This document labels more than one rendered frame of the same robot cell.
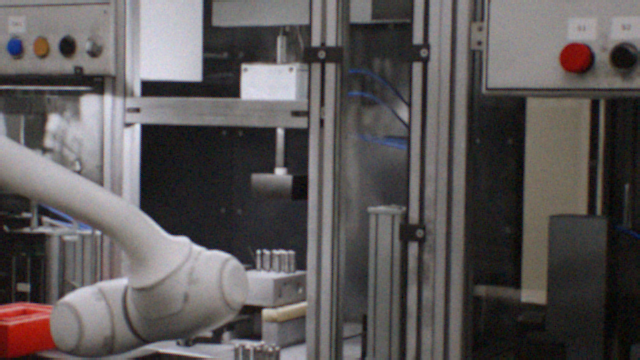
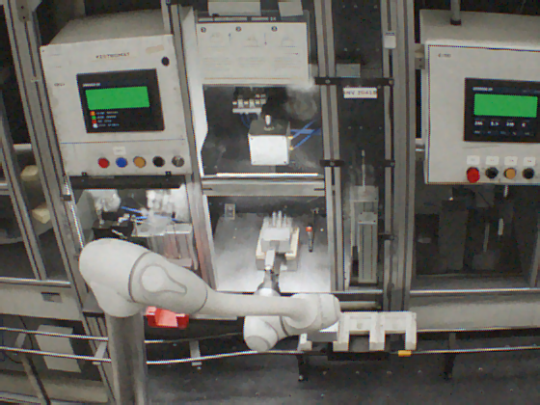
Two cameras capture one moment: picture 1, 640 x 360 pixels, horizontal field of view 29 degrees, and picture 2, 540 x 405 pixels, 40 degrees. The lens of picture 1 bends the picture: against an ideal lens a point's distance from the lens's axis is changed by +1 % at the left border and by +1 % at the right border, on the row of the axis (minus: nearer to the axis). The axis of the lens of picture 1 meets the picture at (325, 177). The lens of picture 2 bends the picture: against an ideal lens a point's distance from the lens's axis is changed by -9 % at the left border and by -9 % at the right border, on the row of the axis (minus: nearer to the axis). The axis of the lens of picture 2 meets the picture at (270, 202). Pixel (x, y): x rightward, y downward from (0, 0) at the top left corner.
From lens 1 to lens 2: 162 cm
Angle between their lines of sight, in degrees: 37
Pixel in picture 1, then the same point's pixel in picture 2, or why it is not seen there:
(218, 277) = (335, 313)
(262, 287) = (283, 244)
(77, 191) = (272, 308)
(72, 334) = (263, 347)
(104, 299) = (271, 326)
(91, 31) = (174, 153)
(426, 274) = (394, 252)
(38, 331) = not seen: hidden behind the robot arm
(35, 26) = (133, 151)
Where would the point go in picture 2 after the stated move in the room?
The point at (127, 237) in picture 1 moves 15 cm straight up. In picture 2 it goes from (295, 315) to (292, 274)
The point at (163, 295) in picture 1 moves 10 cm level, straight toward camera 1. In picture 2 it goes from (311, 328) to (331, 347)
